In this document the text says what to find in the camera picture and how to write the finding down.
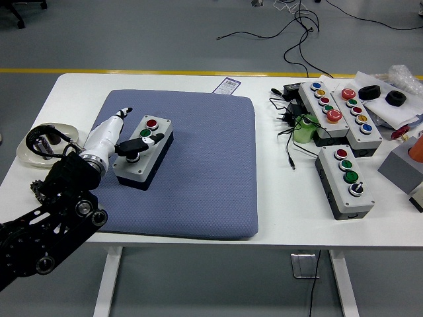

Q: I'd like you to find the black flat power adapter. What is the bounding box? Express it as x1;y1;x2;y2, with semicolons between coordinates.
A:
282;82;305;100

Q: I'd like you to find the white shallow dish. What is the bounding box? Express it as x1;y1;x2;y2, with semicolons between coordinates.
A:
16;122;80;170

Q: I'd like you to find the white paper sheet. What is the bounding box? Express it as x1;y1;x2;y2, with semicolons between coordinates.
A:
319;71;423;129

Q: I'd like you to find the clear crumpled plastic bag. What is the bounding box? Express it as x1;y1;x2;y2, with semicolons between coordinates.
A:
376;64;423;96

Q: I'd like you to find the metal floor socket plate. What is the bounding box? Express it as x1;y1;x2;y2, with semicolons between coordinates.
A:
290;252;321;280

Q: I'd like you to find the grey four-control button box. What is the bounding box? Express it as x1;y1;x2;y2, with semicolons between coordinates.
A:
112;114;174;192
314;145;376;221

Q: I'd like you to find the black floor cable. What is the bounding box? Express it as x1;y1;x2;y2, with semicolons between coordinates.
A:
216;0;321;42
325;0;423;31
283;8;334;79

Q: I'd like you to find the black plug adapter with cord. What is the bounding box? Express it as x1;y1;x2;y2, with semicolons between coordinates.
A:
269;97;320;171

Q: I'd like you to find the black cable under table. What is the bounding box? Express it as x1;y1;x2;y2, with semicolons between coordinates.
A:
308;249;323;317

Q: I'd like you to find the dark cylindrical battery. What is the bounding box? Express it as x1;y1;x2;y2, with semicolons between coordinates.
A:
38;139;54;157

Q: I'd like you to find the white table leg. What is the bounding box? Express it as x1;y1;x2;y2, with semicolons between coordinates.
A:
328;249;360;317
92;246;124;317

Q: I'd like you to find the white and black small box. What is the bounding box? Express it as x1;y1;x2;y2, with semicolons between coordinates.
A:
408;187;423;213

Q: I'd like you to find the blue-grey padded mat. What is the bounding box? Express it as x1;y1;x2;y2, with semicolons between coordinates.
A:
67;88;259;241

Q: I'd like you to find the orange cylinder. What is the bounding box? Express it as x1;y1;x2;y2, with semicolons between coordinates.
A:
408;134;423;162

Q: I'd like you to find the purple barcode label card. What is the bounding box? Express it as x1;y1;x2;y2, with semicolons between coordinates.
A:
212;77;243;95

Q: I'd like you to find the black office chair base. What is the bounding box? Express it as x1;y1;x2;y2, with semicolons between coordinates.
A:
0;0;48;30

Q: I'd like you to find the black foam ring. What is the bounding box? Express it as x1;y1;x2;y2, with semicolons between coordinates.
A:
385;90;407;107
358;85;381;101

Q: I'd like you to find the five-button box with mushroom button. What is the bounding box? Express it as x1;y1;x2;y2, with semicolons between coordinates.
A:
298;81;351;148
331;87;383;158

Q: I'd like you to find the grey block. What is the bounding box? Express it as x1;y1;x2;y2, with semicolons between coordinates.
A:
377;135;423;195

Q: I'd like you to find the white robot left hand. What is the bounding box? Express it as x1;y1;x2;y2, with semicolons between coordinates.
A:
81;107;165;164

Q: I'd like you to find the green plastic cylinder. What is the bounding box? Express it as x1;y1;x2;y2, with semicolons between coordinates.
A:
293;114;320;145

